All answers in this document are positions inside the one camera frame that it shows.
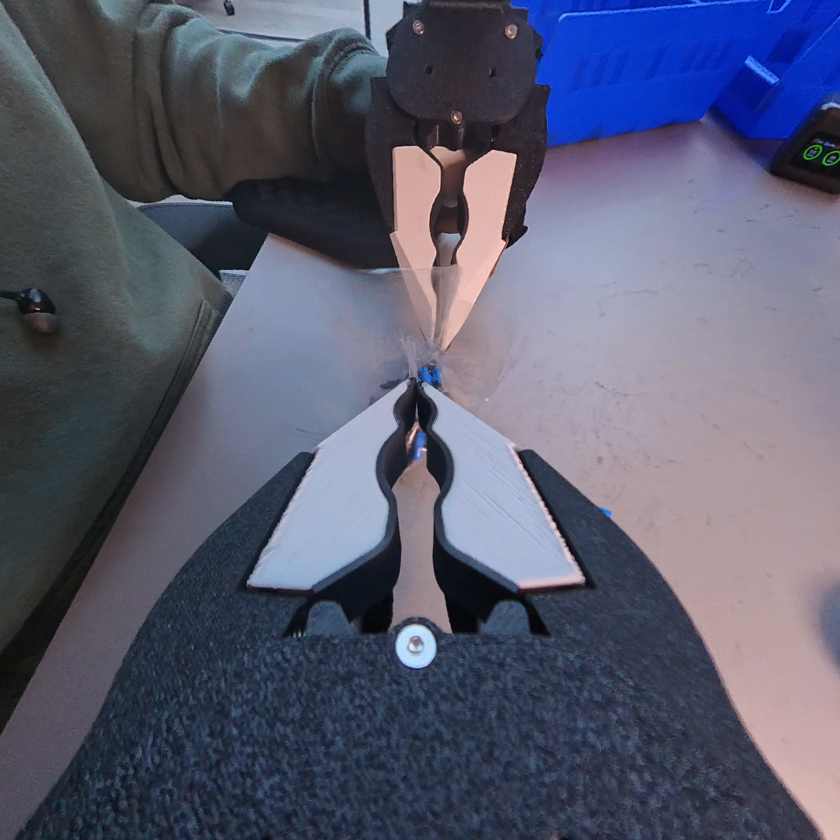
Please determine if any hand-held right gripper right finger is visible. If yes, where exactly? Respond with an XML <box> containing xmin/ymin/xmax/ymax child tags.
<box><xmin>420</xmin><ymin>384</ymin><xmax>588</xmax><ymax>594</ymax></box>

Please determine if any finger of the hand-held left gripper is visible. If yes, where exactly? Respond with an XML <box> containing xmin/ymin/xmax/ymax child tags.
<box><xmin>440</xmin><ymin>147</ymin><xmax>518</xmax><ymax>353</ymax></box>
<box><xmin>392</xmin><ymin>145</ymin><xmax>454</xmax><ymax>337</ymax></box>

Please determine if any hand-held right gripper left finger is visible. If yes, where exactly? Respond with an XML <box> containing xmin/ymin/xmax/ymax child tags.
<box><xmin>247</xmin><ymin>381</ymin><xmax>418</xmax><ymax>599</ymax></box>

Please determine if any clear plastic bag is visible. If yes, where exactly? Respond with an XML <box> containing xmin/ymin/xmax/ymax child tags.
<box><xmin>381</xmin><ymin>256</ymin><xmax>526</xmax><ymax>401</ymax></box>

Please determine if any small cluster of toy pins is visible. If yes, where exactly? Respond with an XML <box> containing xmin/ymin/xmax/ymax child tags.
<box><xmin>410</xmin><ymin>365</ymin><xmax>443</xmax><ymax>463</ymax></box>

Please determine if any grey desk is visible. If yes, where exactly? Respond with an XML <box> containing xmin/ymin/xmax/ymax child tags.
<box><xmin>0</xmin><ymin>119</ymin><xmax>840</xmax><ymax>840</ymax></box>

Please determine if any black padded armrest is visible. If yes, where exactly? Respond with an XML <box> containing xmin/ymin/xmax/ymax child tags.
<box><xmin>226</xmin><ymin>178</ymin><xmax>401</xmax><ymax>270</ymax></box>

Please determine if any black charger with green display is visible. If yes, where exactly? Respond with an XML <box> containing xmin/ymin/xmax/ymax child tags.
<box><xmin>768</xmin><ymin>105</ymin><xmax>840</xmax><ymax>195</ymax></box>

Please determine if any black drawstring toggle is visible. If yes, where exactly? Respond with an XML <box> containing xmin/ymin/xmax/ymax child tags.
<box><xmin>0</xmin><ymin>289</ymin><xmax>60</xmax><ymax>336</ymax></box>

